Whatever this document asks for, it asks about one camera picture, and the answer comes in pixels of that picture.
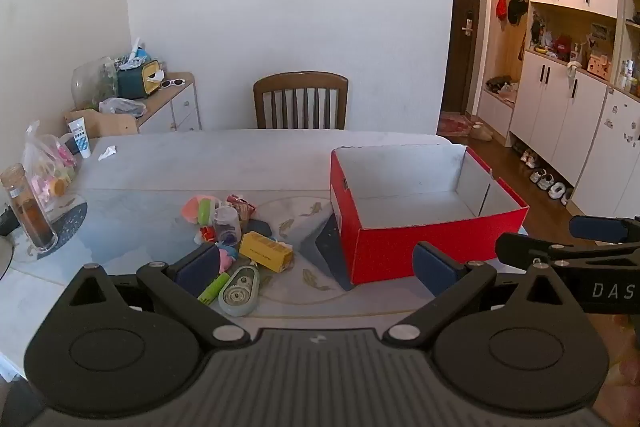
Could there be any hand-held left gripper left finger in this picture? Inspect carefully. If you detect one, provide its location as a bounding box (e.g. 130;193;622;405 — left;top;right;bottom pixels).
65;243;251;349

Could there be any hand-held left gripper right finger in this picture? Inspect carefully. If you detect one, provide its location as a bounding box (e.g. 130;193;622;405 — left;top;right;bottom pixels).
383;241;577;349

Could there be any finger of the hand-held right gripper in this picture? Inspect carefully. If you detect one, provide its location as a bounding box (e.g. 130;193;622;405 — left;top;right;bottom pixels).
495;232;640;269
569;215;640;244

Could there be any red cardboard box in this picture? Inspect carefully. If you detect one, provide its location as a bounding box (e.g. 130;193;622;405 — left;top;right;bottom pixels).
329;144;530;286

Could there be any pink heart-shaped bowl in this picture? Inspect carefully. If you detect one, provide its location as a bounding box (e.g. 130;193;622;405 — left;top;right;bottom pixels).
182;194;217;226

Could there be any yellow small carton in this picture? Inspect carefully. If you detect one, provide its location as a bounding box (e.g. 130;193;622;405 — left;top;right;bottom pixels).
238;231;294;273

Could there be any pink small toy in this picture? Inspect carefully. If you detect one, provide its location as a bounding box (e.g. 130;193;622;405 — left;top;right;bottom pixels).
215;244;239;273

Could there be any clear plastic cup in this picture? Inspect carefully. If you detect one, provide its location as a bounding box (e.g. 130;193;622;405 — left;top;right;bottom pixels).
212;205;243;248

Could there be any grey correction tape dispenser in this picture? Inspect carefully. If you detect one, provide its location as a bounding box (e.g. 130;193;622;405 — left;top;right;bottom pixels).
218;264;261;318

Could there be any row of shoes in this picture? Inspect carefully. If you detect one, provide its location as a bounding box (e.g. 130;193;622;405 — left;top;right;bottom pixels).
519;149;576;206

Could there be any dark blue coaster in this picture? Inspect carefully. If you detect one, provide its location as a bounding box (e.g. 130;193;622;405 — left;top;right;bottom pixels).
247;219;274;241

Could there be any red snack packet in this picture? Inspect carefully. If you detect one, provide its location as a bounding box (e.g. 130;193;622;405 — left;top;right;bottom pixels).
226;194;257;222

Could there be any dark round placemat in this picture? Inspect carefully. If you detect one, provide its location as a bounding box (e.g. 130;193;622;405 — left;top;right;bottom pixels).
9;201;89;259

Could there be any red door mat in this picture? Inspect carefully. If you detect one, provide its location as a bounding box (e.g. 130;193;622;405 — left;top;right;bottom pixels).
437;114;482;138

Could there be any white side cabinet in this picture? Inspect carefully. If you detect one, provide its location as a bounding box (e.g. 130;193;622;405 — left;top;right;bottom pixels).
134;72;202;134

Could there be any light wooden chair back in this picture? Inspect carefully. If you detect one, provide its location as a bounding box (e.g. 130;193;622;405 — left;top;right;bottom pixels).
64;109;139;138

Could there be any white tube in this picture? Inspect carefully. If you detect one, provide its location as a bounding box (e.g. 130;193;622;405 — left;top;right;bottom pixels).
67;117;93;159

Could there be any glass jar with brown contents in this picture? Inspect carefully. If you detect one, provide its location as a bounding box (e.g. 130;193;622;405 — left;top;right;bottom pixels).
0;163;57;254

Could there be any clear plastic bag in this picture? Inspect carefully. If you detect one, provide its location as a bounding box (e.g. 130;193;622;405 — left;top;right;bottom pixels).
98;97;148;118

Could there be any clear bag of pink items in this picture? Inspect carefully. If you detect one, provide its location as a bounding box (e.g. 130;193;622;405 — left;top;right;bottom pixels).
22;121;82;210

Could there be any teal tissue box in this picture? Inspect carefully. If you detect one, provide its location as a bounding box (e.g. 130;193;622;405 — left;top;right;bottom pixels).
116;48;166;100

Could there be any large clear glass jar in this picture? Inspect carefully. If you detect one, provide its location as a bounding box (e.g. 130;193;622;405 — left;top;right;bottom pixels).
71;56;121;111

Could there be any dark wooden door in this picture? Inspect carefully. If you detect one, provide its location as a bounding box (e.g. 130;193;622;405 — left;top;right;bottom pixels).
439;0;489;118

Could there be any black bag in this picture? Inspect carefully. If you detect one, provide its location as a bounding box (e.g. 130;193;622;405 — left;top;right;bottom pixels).
507;0;530;26

